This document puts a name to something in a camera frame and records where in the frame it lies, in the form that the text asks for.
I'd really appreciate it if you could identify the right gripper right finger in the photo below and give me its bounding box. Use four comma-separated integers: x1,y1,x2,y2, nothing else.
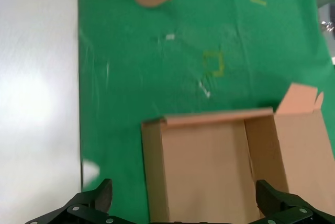
251,179,335,224

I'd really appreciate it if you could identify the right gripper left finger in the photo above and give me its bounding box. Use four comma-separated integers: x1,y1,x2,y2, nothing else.
26,178,137,224

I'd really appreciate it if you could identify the shiny metal fitting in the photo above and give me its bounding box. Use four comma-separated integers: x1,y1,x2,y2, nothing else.
319,20,335,33

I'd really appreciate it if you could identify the green table cloth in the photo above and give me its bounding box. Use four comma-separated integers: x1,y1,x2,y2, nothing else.
77,0,335,224

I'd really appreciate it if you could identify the yellow tape square mark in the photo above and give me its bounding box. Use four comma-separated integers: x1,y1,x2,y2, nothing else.
203,51,225,79

